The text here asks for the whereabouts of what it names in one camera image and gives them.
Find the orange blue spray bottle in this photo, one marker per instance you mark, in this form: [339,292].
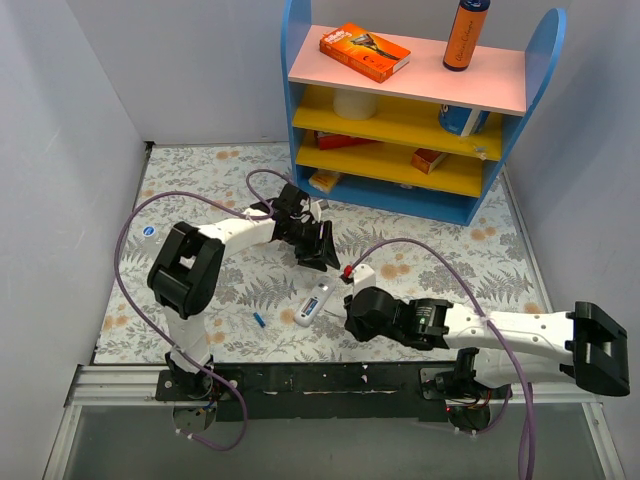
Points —
[465,32]

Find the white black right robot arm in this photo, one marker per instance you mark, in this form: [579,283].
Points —
[584,345]

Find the clear bottle blue cap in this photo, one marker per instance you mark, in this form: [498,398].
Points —
[151,236]

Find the blue wooden shelf unit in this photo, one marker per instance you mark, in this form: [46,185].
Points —
[507,83]

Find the orange box on shelf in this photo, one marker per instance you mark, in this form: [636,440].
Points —
[426,160]

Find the red box on shelf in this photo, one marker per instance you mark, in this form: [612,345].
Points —
[330,141]

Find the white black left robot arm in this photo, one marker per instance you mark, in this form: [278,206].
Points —
[185,273]

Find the floral patterned table mat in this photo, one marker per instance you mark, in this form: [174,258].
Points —
[484,265]

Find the blue battery in remote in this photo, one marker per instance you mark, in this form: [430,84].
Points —
[309,307]

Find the orange razor box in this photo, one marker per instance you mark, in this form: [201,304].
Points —
[367,53]

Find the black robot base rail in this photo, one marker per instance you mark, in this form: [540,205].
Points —
[348,390]

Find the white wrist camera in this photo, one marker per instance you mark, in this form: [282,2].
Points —
[359,277]
[314,209]

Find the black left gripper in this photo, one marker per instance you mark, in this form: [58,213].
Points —
[310,240]

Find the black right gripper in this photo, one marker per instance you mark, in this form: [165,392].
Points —
[353,317]

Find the yellow red packet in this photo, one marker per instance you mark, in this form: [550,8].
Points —
[325,181]

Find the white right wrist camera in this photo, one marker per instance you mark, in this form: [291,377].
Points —
[359,277]

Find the blue white can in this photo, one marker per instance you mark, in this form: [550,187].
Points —
[462,121]

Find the white remote control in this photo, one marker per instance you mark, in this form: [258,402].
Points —
[319,294]

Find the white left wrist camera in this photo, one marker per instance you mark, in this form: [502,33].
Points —
[314,209]

